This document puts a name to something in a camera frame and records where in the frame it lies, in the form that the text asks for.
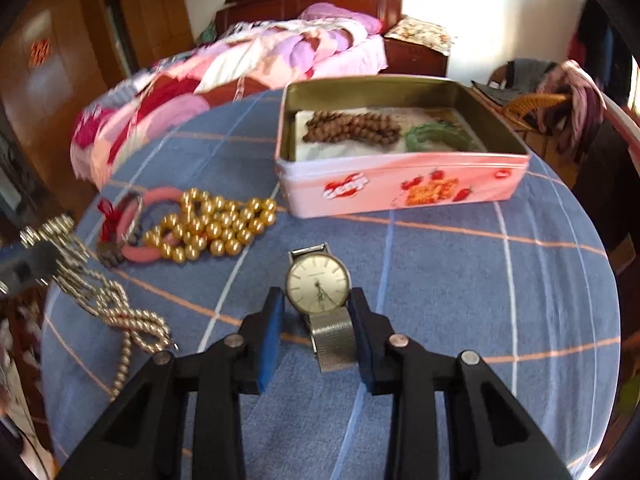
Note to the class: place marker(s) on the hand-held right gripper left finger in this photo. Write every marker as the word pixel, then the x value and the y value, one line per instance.
pixel 267 350

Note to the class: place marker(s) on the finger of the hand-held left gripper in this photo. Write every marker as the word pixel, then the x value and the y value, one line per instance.
pixel 35 265

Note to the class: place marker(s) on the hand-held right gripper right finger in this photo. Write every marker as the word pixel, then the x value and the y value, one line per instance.
pixel 365 360

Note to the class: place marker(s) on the silver wristwatch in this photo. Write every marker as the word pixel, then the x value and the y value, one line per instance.
pixel 315 280

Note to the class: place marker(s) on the pink bangle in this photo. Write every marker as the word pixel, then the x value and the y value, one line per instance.
pixel 142 254

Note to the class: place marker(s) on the pink tin box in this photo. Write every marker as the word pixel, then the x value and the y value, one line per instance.
pixel 400 185

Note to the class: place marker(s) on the blue checked tablecloth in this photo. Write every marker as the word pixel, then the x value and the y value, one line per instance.
pixel 450 285

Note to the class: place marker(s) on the green jade bangle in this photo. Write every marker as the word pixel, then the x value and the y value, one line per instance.
pixel 425 135

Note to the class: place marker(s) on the wooden wardrobe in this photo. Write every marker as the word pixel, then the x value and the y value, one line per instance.
pixel 75 35

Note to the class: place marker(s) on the pink patchwork quilt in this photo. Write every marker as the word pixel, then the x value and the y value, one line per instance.
pixel 200 85

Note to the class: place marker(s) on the green bag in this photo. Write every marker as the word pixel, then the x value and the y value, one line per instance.
pixel 207 35

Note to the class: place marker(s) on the wooden nightstand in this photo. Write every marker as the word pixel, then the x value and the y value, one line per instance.
pixel 415 62

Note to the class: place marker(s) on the pink bedsheet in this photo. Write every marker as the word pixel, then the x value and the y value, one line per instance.
pixel 360 55

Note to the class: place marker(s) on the dark wooden desk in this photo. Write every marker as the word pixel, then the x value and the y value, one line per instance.
pixel 605 170

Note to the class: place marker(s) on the grey clothes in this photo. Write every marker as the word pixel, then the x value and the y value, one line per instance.
pixel 525 72

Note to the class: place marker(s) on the floral cloth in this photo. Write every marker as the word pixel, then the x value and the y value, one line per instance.
pixel 420 32

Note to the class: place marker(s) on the purple pillow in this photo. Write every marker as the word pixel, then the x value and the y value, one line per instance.
pixel 330 15

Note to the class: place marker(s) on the pink and purple clothes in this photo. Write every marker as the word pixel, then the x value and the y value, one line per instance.
pixel 580 90

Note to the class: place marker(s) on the hanging dark coats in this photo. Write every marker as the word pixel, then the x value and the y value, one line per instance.
pixel 600 40

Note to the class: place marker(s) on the wooden bed frame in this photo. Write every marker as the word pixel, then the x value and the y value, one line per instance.
pixel 280 2

